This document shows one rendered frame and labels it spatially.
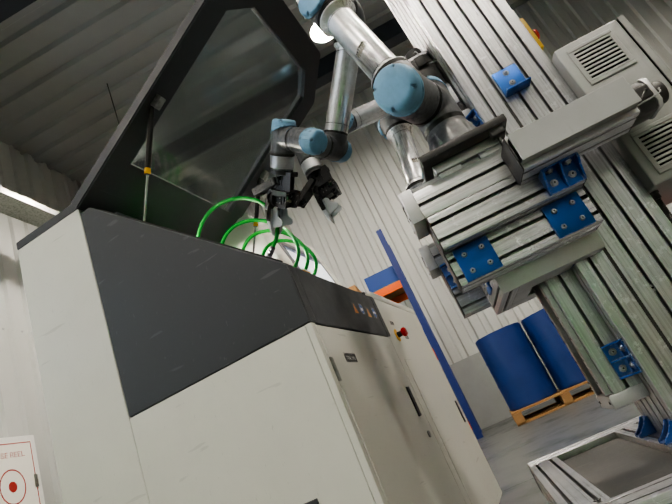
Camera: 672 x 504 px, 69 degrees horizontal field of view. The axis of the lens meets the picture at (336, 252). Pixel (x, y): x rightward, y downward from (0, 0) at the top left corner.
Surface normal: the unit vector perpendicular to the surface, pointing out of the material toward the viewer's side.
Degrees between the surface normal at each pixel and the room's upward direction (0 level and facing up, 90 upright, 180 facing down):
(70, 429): 90
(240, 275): 90
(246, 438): 90
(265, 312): 90
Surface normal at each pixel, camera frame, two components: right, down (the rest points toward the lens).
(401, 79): -0.57, 0.07
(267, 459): -0.37, -0.21
